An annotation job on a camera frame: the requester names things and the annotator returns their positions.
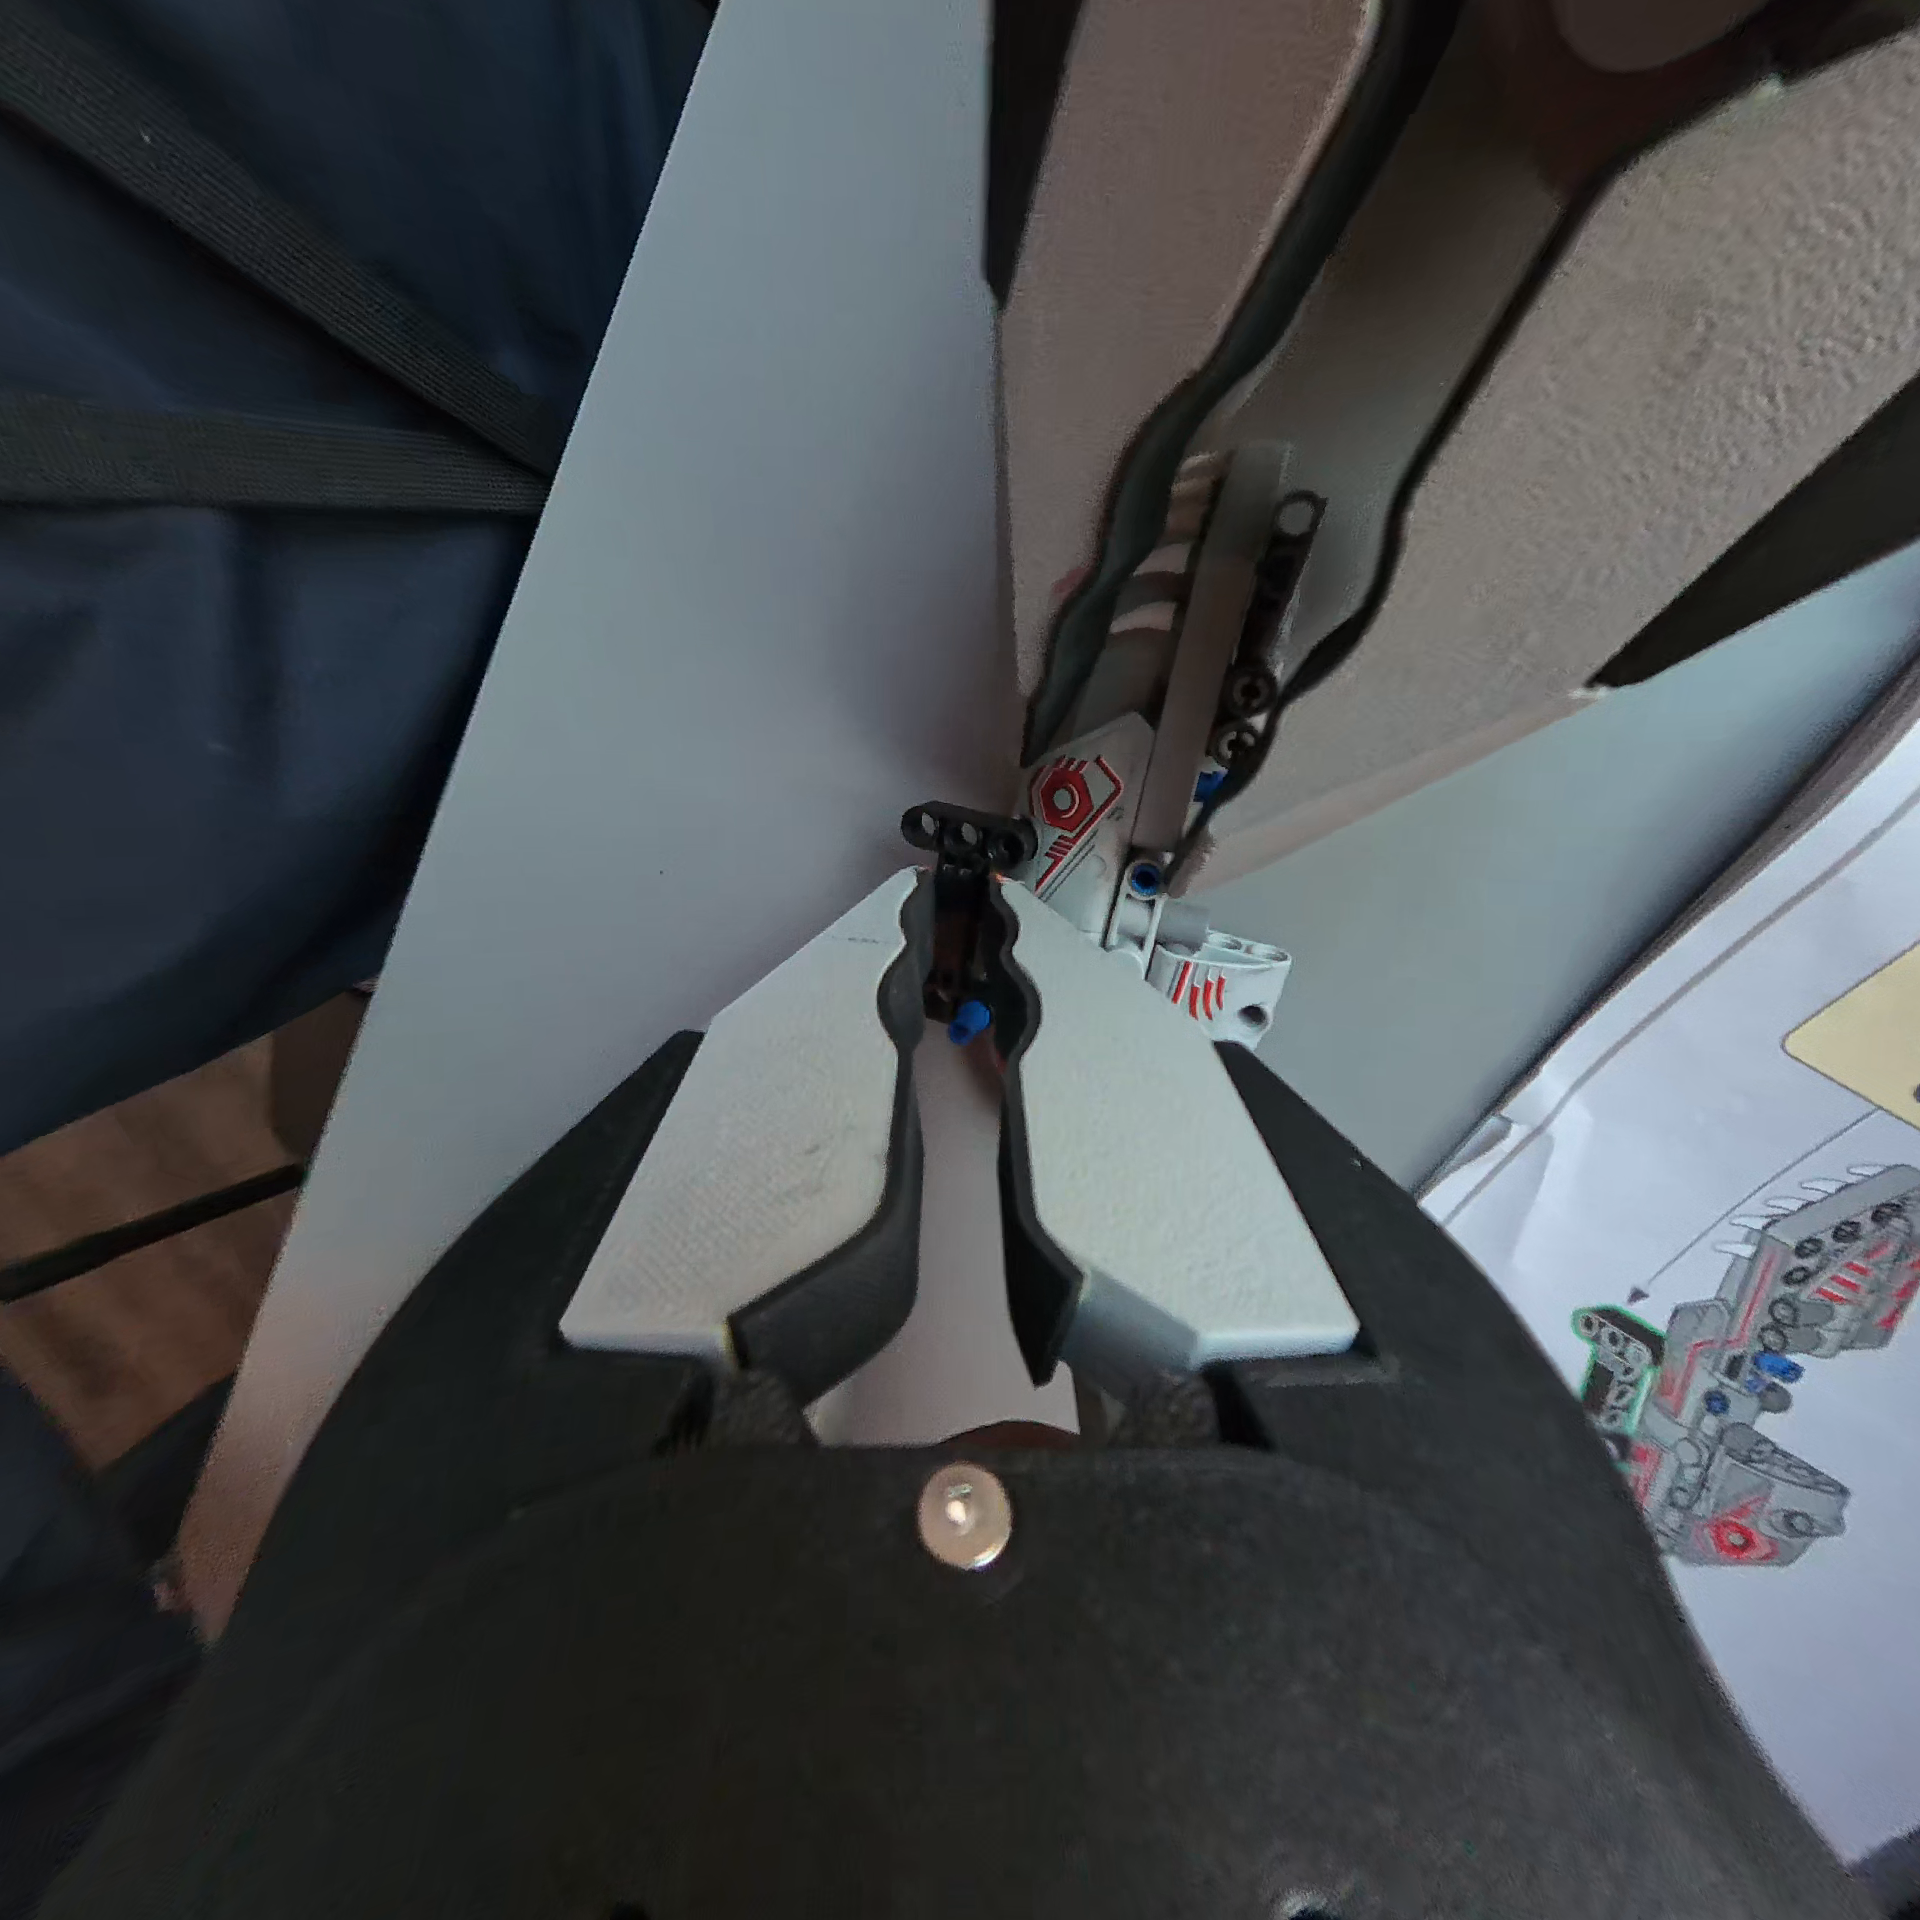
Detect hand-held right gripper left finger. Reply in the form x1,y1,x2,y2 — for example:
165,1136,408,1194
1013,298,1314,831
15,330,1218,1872
558,866,928,1407

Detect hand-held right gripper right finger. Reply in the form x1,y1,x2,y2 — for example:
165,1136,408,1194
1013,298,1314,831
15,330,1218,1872
982,882,1364,1384

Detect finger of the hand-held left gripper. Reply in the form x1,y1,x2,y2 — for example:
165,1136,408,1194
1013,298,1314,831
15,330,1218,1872
1176,81,1920,888
996,0,1441,768

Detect black lego beam blue pin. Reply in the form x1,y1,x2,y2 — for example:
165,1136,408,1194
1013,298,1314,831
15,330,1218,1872
900,801,1038,1050

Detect grey lego assembly red stickers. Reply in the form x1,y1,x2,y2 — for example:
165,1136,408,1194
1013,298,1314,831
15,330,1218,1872
1031,440,1328,1050

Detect lego instruction booklet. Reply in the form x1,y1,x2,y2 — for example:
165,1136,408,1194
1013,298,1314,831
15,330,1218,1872
1417,757,1920,1854

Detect black metal bar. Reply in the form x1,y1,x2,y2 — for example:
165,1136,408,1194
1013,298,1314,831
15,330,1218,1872
0,1167,309,1304

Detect person's navy blue clothing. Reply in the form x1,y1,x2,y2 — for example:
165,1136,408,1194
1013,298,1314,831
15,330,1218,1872
0,0,713,1920

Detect black strap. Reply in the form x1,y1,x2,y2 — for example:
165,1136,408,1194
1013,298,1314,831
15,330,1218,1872
0,0,560,479
0,386,548,518

